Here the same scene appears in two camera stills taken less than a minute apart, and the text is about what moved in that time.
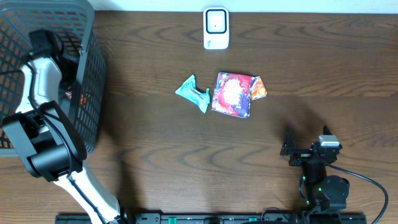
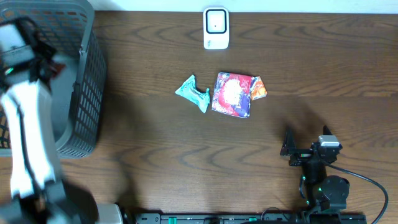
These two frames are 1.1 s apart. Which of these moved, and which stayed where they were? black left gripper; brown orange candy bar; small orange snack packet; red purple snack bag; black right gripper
Moved: brown orange candy bar; black left gripper
Stayed: black right gripper; small orange snack packet; red purple snack bag
